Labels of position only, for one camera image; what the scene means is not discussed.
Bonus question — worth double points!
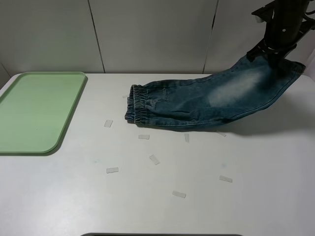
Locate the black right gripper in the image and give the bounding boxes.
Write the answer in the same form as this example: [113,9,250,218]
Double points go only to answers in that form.
[246,14,305,68]

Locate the children's blue denim shorts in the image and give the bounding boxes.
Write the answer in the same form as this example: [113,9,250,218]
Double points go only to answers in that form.
[125,56,305,131]

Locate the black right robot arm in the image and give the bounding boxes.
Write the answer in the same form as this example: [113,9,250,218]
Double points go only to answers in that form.
[246,0,315,66]

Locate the light green plastic tray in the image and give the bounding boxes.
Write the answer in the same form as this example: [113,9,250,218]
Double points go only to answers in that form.
[0,72,87,155]

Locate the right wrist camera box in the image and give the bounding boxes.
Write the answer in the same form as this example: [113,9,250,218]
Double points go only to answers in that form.
[252,1,275,23]

